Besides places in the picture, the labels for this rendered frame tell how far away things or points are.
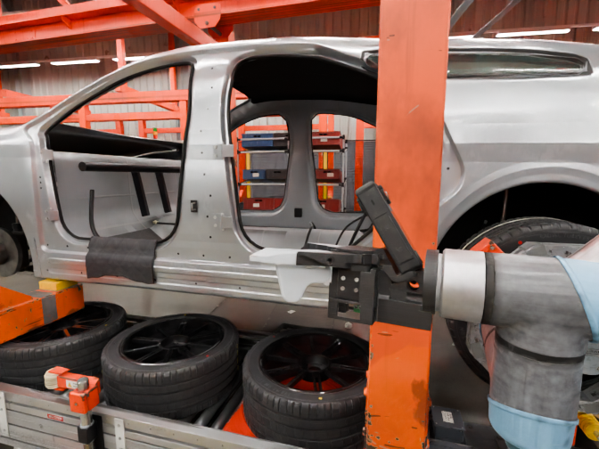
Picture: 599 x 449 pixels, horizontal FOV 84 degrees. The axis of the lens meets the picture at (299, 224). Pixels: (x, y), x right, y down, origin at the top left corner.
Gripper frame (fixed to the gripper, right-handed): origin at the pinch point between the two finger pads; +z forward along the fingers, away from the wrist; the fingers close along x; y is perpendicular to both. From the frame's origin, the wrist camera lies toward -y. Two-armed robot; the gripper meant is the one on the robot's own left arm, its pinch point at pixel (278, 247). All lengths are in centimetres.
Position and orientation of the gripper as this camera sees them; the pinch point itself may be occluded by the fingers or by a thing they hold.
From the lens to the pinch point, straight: 45.4
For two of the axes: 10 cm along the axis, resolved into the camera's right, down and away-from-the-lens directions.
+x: 4.0, 0.1, 9.2
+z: -9.1, -0.6, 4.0
